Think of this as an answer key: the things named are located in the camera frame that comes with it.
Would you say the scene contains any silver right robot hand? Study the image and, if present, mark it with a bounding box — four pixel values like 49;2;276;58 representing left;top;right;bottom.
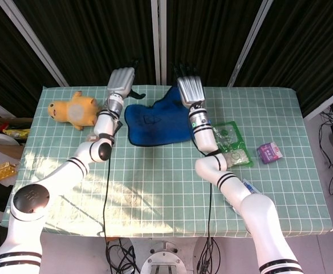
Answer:
170;61;206;108

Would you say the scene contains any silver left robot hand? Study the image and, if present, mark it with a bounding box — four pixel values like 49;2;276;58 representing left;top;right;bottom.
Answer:
106;59;147;100

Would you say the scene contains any grey and blue cloth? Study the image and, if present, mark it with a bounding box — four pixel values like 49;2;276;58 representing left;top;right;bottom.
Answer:
124;85;195;147

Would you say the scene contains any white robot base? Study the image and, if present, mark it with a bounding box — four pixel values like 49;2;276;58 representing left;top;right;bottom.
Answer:
139;239;190;274

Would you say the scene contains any black curtain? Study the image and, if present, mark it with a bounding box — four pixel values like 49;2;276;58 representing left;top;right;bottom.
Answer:
234;0;333;118
166;0;263;86
12;0;159;86
0;0;62;118

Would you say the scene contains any yellow plush toy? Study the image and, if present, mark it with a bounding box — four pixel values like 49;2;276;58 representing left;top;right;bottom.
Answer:
47;91;100;131

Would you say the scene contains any green plastic package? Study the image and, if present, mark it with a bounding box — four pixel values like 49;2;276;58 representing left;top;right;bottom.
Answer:
212;121;254;168

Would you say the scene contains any green checkered tablecloth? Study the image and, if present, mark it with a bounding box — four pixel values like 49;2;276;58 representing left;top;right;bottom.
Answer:
2;84;333;238

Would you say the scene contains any purple packet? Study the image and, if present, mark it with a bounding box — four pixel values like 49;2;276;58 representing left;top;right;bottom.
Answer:
257;142;283;164

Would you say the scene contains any blue and white packet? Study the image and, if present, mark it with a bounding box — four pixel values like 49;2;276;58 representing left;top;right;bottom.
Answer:
225;178;261;215

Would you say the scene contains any yellow snack bag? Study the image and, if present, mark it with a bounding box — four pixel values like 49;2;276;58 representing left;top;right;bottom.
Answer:
2;128;30;140

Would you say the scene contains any white plate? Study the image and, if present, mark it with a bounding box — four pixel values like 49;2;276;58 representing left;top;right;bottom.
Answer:
0;133;21;146

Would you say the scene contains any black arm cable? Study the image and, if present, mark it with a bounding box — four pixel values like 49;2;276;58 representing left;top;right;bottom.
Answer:
192;136;213;274
101;114;122;274

